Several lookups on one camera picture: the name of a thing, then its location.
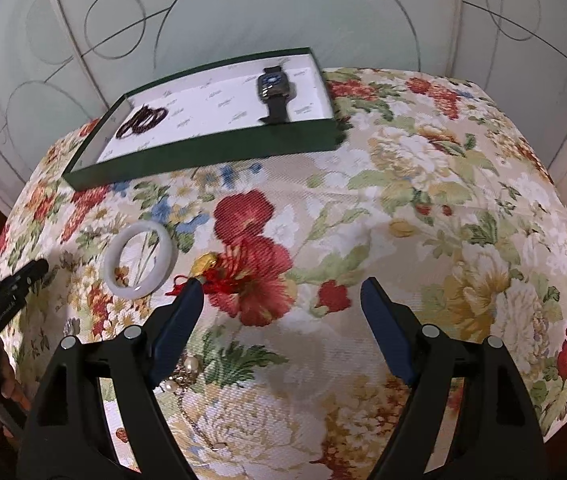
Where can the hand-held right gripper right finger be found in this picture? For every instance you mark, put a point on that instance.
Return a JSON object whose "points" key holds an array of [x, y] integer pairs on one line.
{"points": [[383, 315]]}

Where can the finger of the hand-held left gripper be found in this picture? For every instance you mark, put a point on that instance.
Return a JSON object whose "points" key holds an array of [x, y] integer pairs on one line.
{"points": [[10, 292]]}

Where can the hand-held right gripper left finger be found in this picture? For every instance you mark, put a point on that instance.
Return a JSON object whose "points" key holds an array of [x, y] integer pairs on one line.
{"points": [[183, 310]]}

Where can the red tassel gold pendant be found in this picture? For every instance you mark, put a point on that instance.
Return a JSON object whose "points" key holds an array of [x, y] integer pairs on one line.
{"points": [[233, 270]]}

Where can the white jade bangle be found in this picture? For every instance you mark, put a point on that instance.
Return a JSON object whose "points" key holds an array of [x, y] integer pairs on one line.
{"points": [[113, 272]]}

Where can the green tray box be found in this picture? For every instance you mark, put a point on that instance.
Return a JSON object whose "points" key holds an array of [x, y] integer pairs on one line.
{"points": [[203, 150]]}

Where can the floral tablecloth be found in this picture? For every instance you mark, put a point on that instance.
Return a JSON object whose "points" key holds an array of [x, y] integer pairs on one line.
{"points": [[413, 210]]}

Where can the black smart watch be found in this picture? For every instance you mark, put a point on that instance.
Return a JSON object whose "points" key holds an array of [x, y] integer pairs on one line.
{"points": [[273, 91]]}

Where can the frosted glass sliding wardrobe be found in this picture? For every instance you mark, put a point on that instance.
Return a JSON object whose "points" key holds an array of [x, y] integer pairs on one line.
{"points": [[263, 10]]}

